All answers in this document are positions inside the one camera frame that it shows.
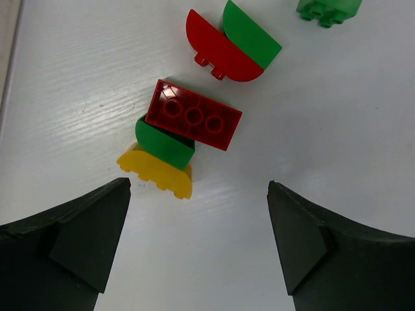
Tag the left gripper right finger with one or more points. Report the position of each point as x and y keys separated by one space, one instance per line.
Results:
x=330 y=262

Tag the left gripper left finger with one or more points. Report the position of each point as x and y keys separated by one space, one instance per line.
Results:
x=61 y=258

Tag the small yellow lego brick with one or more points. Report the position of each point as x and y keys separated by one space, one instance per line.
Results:
x=164 y=175

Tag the red rectangular lego brick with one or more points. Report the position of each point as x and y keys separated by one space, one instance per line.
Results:
x=194 y=116

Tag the red half-round lego brick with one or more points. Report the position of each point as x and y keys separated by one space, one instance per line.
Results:
x=213 y=48

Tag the green half-round lego brick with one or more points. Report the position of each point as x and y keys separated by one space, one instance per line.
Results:
x=252 y=39

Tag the small green lego brick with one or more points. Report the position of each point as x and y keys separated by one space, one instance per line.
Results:
x=328 y=12

